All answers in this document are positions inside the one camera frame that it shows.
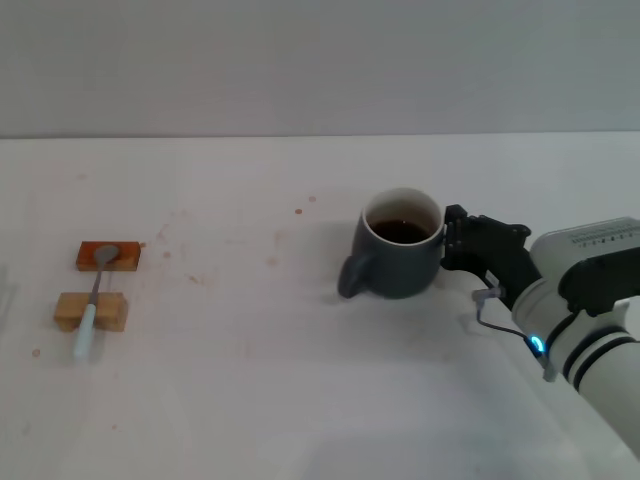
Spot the reddish brown wooden block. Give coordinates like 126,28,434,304
75,240,142,273

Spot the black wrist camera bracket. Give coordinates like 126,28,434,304
557,253,640,319

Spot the blue handled metal spoon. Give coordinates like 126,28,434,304
73,244,121,360

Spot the grey vented wrist camera box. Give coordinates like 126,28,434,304
529,215,640,269

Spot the light notched wooden block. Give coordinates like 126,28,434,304
53,291,129,333

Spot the grey ceramic coffee cup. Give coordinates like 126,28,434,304
337,187,446,301

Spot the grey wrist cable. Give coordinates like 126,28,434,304
472,286,539,351

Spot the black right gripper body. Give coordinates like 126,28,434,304
464,214,544,311

